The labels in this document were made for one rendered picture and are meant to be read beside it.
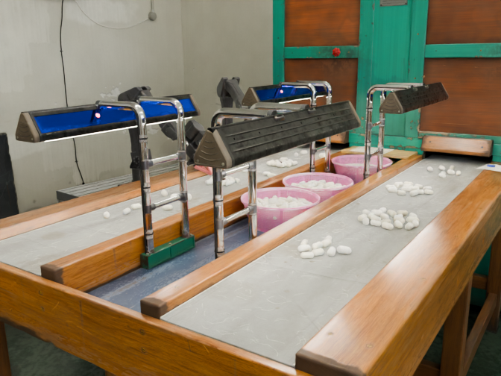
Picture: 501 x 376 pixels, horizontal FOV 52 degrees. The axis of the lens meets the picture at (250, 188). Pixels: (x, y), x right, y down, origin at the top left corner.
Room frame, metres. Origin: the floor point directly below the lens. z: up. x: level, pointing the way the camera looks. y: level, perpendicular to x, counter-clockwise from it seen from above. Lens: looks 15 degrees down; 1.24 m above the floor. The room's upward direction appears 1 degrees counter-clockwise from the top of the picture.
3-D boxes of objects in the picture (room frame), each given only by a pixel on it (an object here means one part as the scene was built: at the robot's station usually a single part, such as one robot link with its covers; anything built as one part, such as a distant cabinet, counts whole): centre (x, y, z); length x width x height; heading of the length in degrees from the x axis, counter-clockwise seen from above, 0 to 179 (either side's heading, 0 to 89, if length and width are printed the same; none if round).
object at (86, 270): (1.87, -0.03, 0.71); 1.81 x 0.05 x 0.11; 146
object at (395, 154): (2.46, -0.62, 0.77); 0.33 x 0.15 x 0.01; 56
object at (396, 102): (1.98, -0.64, 1.08); 0.62 x 0.08 x 0.07; 146
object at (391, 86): (2.02, -0.57, 0.90); 0.20 x 0.19 x 0.45; 146
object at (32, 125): (1.49, 0.37, 1.08); 0.62 x 0.08 x 0.07; 146
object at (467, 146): (2.32, -0.93, 0.83); 0.30 x 0.06 x 0.07; 56
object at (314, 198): (1.68, -0.10, 0.72); 0.27 x 0.27 x 0.10
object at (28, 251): (1.97, 0.12, 0.73); 1.81 x 0.30 x 0.02; 146
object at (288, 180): (1.92, -0.26, 0.72); 0.27 x 0.27 x 0.10
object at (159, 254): (1.44, 0.30, 0.90); 0.20 x 0.19 x 0.45; 146
